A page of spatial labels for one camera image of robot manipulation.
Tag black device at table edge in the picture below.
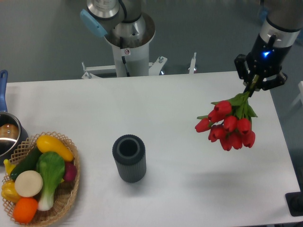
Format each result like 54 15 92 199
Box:
285 192 303 217

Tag blue handled saucepan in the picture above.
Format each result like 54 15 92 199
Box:
0 70 28 166

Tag beige round bun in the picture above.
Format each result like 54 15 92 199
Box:
15 170 43 197

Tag yellow bell pepper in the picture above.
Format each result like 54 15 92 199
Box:
1 180 21 203

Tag white chair part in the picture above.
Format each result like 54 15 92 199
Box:
282 81 303 119

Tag woven wicker basket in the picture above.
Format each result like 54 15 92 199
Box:
1 132 80 227

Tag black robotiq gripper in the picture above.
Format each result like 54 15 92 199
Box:
234 35 291 91

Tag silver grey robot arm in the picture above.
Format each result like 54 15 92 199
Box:
234 0 303 96

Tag red radish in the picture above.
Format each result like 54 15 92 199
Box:
63 162 77 182

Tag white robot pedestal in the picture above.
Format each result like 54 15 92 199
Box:
80 0 167 77

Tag green bok choy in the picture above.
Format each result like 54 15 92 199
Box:
36 151 65 211

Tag dark grey ribbed vase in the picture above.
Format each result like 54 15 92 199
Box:
112 134 147 183

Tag yellow banana tip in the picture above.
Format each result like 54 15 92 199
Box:
3 159 16 175

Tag yellow squash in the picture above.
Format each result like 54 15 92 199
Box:
36 135 74 162

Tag blue plastic bag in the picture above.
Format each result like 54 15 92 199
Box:
257 0 268 23

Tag green cucumber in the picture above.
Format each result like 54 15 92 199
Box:
10 146 42 181

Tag red tulip bouquet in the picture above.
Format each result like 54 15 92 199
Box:
195 76 258 151

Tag orange fruit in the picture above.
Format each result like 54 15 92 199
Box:
13 197 38 224

